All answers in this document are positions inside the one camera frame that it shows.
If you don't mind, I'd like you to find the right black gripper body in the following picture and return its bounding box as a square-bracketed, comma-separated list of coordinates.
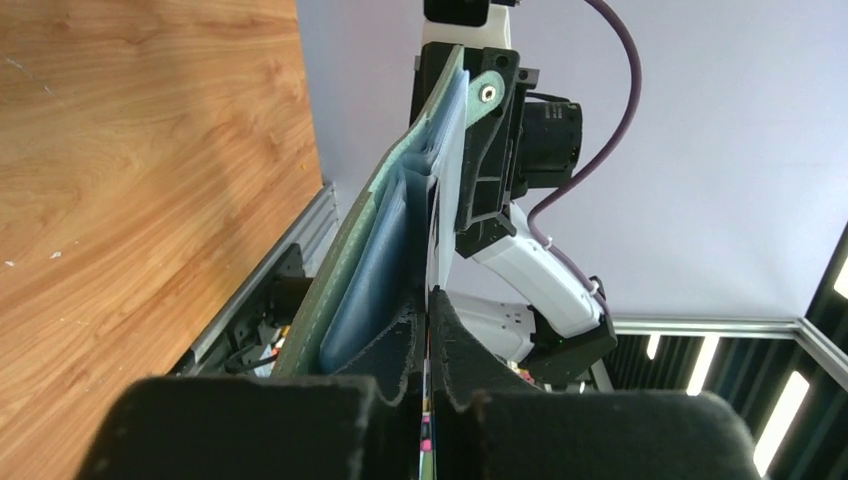
[409, 42, 583, 259]

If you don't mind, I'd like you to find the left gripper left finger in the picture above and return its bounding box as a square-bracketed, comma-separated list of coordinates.
[77, 309, 422, 479]

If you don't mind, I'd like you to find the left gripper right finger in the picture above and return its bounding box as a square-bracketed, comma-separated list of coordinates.
[428, 290, 759, 479]

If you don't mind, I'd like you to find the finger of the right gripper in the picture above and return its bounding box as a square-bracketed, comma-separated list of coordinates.
[454, 69, 517, 232]

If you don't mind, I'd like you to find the grey credit card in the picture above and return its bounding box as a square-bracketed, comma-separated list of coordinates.
[419, 183, 440, 479]

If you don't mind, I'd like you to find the green card holder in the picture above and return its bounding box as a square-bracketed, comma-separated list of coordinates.
[273, 43, 505, 378]

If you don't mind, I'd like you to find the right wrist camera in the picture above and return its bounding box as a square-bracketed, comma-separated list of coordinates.
[421, 0, 520, 49]

